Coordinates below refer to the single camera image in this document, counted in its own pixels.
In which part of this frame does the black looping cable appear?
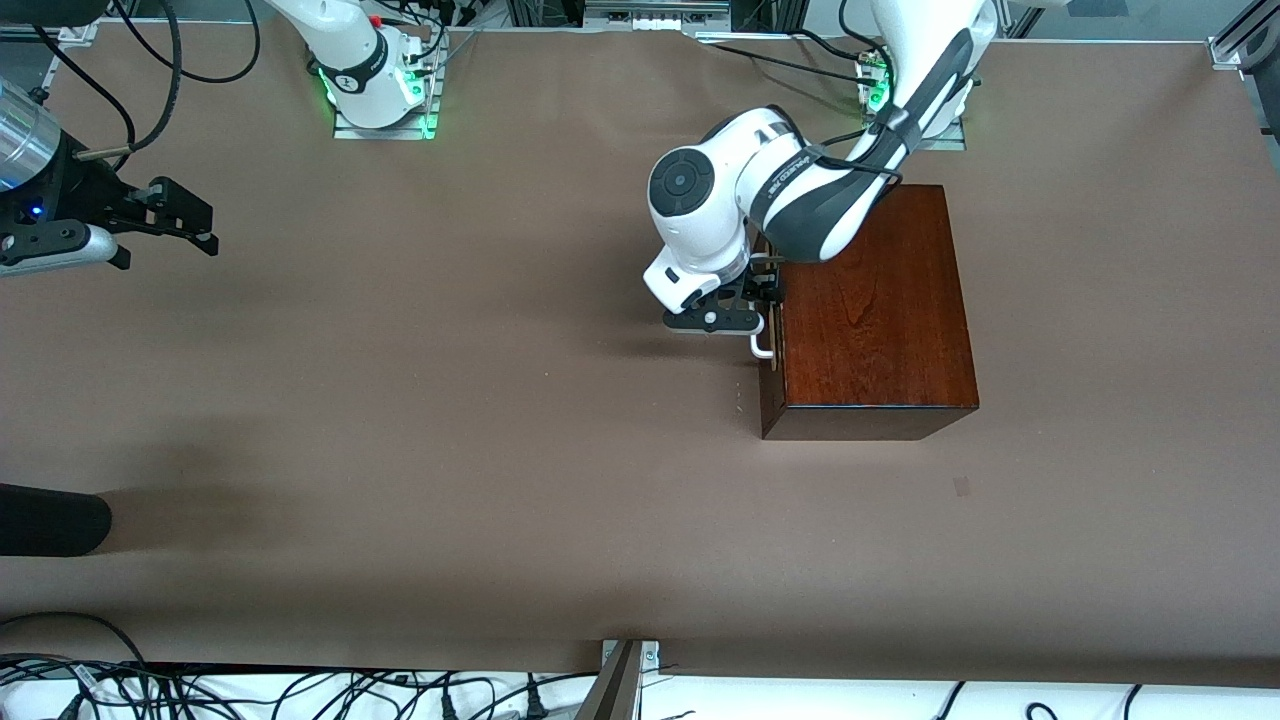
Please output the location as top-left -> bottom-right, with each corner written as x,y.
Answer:
110,0 -> 263,86

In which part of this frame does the black cable on table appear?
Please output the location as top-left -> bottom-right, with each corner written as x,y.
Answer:
700,30 -> 881,86

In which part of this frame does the tangled black cable bundle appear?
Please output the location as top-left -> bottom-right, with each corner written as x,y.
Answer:
0,610 -> 601,720

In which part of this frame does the aluminium rail assembly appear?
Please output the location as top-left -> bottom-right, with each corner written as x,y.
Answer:
505,0 -> 811,39

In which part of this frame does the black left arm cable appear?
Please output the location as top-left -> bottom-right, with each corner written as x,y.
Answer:
800,100 -> 906,186

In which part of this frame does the metal camera mounting post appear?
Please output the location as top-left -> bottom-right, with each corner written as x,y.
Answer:
573,638 -> 661,720

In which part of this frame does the dark brown wooden drawer box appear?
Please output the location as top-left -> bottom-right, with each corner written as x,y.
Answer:
757,183 -> 980,441

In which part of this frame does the black cylindrical object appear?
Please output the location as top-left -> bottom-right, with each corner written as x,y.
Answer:
0,483 -> 113,558

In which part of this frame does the black cable with metal connector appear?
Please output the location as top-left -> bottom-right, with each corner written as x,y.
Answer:
80,0 -> 186,161

